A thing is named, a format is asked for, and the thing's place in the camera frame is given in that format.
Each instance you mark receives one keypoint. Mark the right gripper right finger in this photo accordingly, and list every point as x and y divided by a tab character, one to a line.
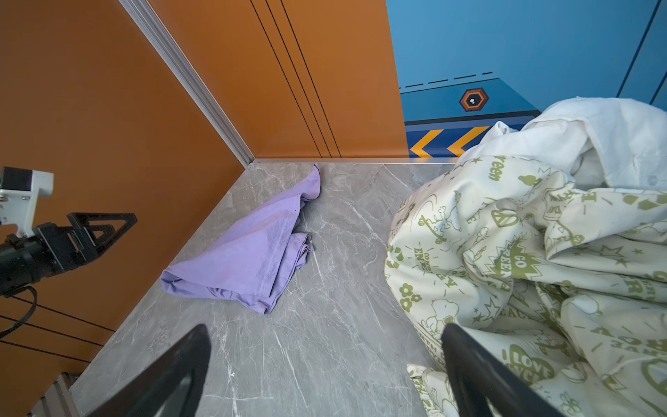
481	383

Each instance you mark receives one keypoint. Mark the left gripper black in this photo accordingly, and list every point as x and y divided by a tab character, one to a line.
51	252

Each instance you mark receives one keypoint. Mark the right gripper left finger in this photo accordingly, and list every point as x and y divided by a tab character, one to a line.
171	386

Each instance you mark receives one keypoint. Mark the purple t-shirt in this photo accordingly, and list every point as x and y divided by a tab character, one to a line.
254	261

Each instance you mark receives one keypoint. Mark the cream green-patterned cloth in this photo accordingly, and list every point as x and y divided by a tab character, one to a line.
566	287

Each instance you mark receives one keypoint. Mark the white cloth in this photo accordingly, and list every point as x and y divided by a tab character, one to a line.
617	142

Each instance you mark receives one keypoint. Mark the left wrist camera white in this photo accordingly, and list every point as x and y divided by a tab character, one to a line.
20	191

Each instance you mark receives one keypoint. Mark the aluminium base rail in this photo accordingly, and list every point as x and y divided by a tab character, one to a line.
58	400

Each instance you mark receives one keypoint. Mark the left aluminium corner post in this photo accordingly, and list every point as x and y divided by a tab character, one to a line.
160	38

